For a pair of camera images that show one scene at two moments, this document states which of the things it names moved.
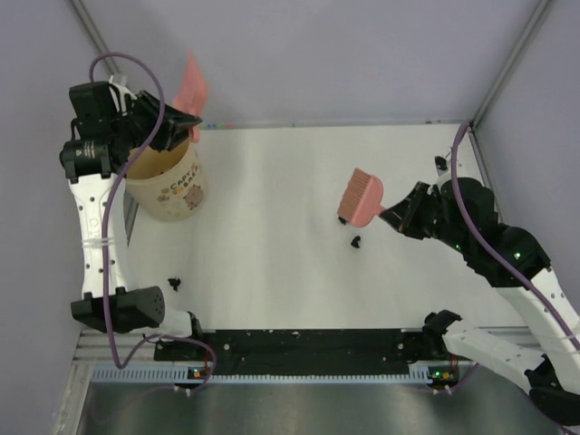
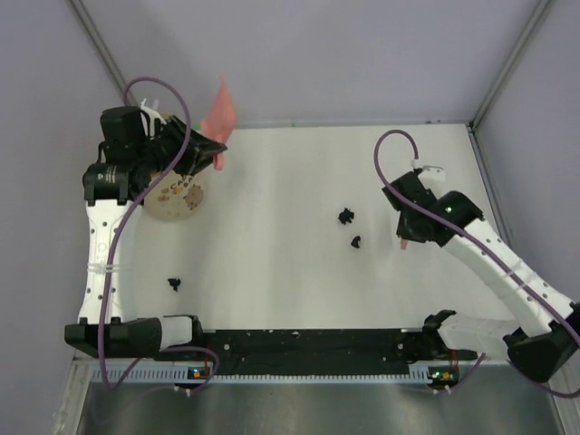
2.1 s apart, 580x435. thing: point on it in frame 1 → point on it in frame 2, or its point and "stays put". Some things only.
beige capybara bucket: (168, 185) stays put
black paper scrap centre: (354, 242) stays put
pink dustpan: (192, 92) → (218, 124)
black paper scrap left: (175, 283) stays put
